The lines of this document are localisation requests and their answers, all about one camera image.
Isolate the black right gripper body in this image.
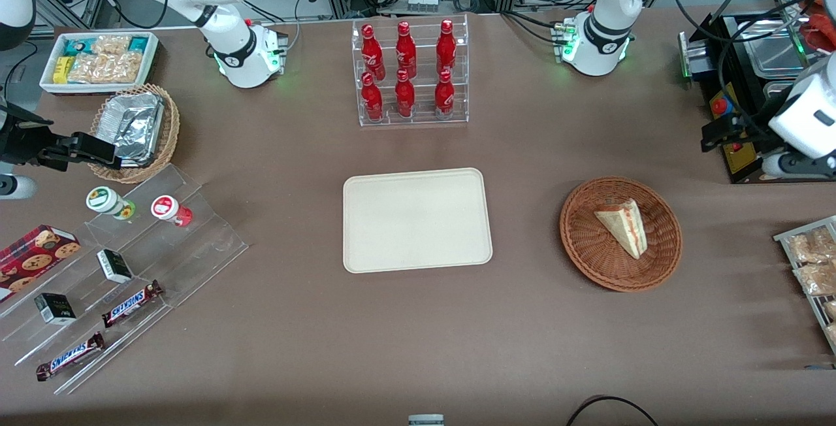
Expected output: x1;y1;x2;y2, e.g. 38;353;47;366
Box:
0;105;67;169

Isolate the triangular sandwich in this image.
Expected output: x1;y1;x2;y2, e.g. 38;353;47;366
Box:
593;197;648;261

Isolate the oval tan wicker basket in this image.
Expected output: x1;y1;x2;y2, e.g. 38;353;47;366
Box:
88;83;181;184

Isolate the grey metal rack tray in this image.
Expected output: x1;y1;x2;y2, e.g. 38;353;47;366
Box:
773;215;836;355

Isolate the round brown wicker basket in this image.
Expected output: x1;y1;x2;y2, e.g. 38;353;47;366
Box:
560;176;683;293

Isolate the beige rectangular serving tray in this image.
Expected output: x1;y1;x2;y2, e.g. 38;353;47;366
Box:
343;167;494;274

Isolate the silver foil container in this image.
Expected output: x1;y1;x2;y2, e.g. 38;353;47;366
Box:
98;91;165;168

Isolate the white cup green label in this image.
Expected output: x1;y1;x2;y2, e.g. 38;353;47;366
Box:
86;186;137;220

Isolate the white rectangular snack bin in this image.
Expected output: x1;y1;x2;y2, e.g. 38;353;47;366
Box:
39;31;160;96

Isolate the steel food pan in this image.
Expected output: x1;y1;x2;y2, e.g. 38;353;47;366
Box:
743;20;828;78

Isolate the large clear nut bag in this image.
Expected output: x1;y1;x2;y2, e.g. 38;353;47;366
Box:
68;51;143;85

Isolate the white cup red label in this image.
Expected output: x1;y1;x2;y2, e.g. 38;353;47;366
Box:
150;195;193;227

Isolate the black machine yellow panel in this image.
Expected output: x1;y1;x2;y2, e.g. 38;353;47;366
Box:
678;11;836;186

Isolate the small clear nut bag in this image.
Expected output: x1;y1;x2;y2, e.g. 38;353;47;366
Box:
91;35;132;56

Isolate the red orange bag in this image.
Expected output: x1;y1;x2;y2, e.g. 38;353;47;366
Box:
798;0;836;54

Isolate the small black carton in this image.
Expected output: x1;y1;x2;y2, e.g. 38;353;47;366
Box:
96;248;134;284
34;292;78;326

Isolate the red cookie box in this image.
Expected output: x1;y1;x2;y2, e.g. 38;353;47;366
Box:
0;224;82;303

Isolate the clear acrylic stepped shelf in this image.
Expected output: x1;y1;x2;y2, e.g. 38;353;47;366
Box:
0;163;249;396

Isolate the brown Snickers bar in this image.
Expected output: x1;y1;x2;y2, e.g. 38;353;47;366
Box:
36;331;106;382
101;280;165;329

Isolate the red cola bottle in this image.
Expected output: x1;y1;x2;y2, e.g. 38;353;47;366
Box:
436;19;458;76
434;69;457;120
361;72;385;123
395;21;418;79
361;24;386;82
394;69;417;119

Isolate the clear acrylic bottle rack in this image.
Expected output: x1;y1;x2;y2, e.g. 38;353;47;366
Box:
351;14;470;128

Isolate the black looped cable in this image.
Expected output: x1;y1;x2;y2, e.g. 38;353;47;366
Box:
565;395;661;426

